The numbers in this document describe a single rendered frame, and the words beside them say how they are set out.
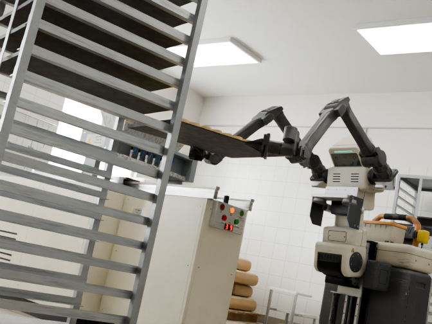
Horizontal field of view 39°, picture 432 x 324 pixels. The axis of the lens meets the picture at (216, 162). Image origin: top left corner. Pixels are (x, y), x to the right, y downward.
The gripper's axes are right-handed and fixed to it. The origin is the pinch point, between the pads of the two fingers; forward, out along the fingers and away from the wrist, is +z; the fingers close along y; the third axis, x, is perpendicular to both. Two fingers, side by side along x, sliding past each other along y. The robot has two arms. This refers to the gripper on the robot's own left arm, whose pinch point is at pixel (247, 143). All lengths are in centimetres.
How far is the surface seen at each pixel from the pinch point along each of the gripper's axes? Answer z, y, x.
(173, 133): 24.9, 7.3, -31.8
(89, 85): 57, -3, -42
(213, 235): 16, 37, 70
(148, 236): 27, 47, -32
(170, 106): 28.2, -3.0, -31.1
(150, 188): 59, 15, 93
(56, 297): 64, 76, -7
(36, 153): 80, 22, -23
